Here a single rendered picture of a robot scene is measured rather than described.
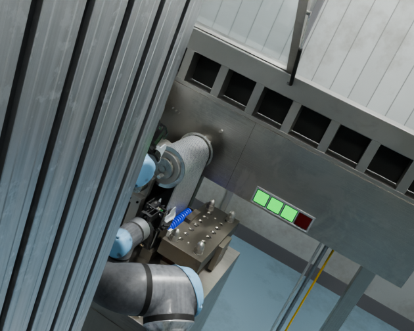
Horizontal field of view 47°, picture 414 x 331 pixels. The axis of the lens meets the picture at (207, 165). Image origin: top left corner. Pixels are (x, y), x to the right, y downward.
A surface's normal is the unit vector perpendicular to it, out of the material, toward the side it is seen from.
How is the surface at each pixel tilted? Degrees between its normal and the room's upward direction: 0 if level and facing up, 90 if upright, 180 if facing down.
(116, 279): 48
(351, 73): 90
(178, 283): 30
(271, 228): 90
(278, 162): 90
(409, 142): 90
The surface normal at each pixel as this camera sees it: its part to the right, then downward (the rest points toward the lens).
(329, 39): -0.36, 0.25
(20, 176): 0.86, 0.47
